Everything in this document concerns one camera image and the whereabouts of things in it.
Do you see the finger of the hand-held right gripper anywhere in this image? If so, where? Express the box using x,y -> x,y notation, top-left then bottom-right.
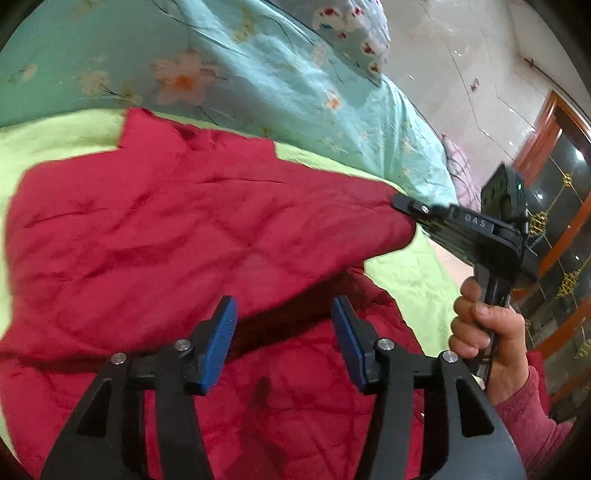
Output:
392,194 -> 451,228

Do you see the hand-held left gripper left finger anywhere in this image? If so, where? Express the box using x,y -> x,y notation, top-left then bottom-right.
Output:
41,295 -> 239,480

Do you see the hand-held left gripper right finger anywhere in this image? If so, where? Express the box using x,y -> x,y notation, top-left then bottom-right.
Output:
332,295 -> 529,480

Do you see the red quilted garment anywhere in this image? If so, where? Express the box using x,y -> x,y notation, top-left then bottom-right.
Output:
0,108 -> 428,480

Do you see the person's right forearm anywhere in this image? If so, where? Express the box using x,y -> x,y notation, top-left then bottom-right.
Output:
489,364 -> 578,480

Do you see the person's right hand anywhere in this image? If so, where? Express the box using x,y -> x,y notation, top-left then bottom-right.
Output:
450,279 -> 528,403

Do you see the pink patterned cloth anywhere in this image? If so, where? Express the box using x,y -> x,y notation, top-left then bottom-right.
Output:
441,133 -> 485,214

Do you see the wooden framed glass door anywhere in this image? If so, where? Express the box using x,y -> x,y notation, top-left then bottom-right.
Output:
512,90 -> 591,422

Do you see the teal floral quilt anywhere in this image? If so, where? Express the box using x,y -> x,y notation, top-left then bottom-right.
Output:
0,0 -> 460,208

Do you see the floral pillow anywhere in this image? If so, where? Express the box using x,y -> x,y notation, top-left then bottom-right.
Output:
311,0 -> 391,85

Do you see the light green blanket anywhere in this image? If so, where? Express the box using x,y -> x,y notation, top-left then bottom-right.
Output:
0,108 -> 467,462

